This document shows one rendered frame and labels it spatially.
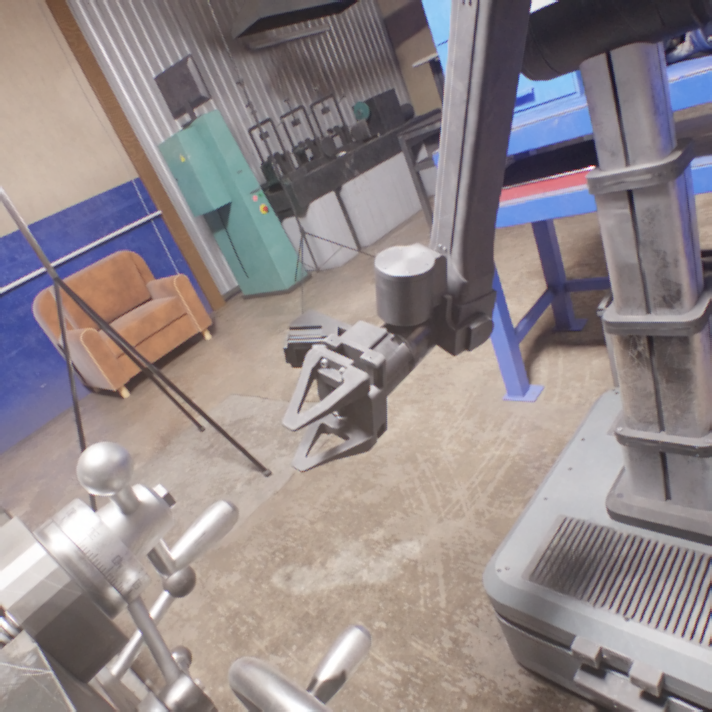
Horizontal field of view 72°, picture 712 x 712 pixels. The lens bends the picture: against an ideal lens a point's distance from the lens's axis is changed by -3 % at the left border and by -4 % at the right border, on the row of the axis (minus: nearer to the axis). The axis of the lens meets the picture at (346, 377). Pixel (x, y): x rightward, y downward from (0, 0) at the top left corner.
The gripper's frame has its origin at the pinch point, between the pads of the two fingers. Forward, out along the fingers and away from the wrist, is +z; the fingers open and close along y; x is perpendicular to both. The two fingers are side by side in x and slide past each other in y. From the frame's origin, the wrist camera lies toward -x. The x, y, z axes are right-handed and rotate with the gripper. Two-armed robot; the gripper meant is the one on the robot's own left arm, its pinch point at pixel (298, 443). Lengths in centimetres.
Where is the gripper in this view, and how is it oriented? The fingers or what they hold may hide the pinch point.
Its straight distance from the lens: 45.3
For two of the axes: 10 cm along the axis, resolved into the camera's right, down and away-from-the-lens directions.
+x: 7.9, 3.7, -4.9
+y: -0.7, -7.4, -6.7
